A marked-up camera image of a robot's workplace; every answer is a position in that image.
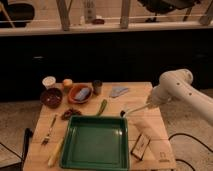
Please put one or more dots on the metal fork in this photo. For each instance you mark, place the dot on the metal fork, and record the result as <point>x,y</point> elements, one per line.
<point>47,137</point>

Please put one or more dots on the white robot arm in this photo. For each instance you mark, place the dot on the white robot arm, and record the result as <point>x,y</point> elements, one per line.
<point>177,83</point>

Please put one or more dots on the green chili pepper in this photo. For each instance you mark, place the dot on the green chili pepper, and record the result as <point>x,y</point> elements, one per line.
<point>102,107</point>

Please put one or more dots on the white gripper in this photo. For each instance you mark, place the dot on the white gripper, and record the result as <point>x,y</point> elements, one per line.
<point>158,96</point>

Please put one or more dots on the black chair background left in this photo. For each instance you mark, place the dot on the black chair background left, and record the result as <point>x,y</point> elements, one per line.
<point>20,13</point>

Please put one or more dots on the white handled dish brush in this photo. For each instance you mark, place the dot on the white handled dish brush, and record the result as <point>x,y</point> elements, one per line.
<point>126,112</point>

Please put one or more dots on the green square tray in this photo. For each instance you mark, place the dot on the green square tray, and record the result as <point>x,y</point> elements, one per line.
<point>96,143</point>

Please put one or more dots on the orange bowl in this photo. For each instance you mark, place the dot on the orange bowl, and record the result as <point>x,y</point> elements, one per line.
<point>74,90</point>

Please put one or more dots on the brown patterned box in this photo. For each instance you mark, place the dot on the brown patterned box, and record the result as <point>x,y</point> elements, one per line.
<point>140,146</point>

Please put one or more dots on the black office chair background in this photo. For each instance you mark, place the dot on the black office chair background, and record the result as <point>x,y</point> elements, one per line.
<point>165,6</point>

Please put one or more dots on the dark metal cup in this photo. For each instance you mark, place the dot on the dark metal cup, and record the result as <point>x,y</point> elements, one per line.
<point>97,87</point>

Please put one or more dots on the blue sponge in bowl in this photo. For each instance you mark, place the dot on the blue sponge in bowl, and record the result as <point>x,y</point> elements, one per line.
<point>81,95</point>

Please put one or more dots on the dark brown bowl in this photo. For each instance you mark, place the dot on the dark brown bowl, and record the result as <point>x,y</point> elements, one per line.
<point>51,97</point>

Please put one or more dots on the grey blue cloth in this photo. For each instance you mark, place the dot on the grey blue cloth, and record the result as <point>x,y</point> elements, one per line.
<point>118,91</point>

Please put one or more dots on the brown dried food pile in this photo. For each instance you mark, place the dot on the brown dried food pile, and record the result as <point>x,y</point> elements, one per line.
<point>70,112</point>

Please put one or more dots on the orange fruit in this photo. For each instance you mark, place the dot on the orange fruit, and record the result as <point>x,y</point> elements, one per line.
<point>67,83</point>

